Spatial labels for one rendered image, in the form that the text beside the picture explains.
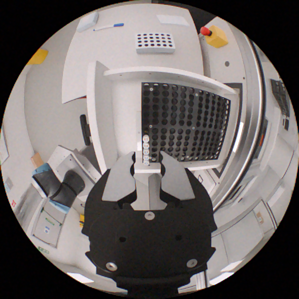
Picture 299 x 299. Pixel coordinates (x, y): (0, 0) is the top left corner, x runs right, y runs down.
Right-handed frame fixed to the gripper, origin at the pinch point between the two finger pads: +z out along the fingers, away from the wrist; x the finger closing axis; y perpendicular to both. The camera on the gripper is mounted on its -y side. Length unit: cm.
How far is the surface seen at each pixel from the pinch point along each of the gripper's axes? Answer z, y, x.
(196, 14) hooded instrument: 29, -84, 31
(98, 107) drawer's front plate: 6.1, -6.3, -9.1
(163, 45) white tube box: 18.7, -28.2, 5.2
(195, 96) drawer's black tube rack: 7.3, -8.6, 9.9
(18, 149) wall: 42, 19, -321
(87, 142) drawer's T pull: 6.2, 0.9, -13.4
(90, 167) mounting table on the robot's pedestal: 21.3, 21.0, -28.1
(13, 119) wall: 48, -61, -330
